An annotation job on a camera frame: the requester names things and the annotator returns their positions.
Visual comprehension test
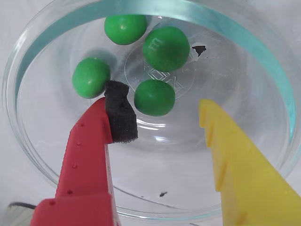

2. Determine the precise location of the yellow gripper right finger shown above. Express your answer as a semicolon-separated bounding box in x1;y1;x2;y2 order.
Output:
198;98;301;226

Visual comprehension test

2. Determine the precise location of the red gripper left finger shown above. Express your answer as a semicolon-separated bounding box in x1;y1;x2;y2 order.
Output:
30;81;138;226

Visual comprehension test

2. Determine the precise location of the white table cover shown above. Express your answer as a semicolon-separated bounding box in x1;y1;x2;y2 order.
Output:
0;0;301;226

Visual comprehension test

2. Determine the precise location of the glass bowl with green candies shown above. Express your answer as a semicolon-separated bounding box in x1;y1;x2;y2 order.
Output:
2;0;298;223

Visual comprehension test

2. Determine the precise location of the green candy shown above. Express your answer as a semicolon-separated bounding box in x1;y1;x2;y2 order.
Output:
71;57;111;99
104;14;148;46
142;26;190;71
133;79;176;117

